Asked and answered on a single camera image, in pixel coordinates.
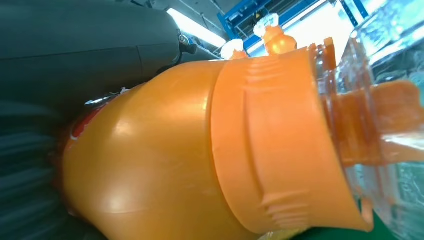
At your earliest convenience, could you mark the orange detergent bottle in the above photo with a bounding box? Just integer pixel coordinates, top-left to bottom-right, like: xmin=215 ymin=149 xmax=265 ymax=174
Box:
xmin=253 ymin=13 xmax=298 ymax=57
xmin=220 ymin=38 xmax=249 ymax=61
xmin=49 ymin=6 xmax=424 ymax=240

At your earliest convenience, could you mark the long ceiling light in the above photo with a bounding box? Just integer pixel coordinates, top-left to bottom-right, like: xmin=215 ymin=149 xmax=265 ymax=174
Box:
xmin=166 ymin=8 xmax=227 ymax=49

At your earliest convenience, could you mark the blue metal rack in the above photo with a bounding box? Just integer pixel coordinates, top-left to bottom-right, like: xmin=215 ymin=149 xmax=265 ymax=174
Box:
xmin=216 ymin=0 xmax=370 ymax=52

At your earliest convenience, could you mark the green table mat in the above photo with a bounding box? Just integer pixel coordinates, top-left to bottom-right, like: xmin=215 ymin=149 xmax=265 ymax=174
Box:
xmin=291 ymin=195 xmax=398 ymax=240

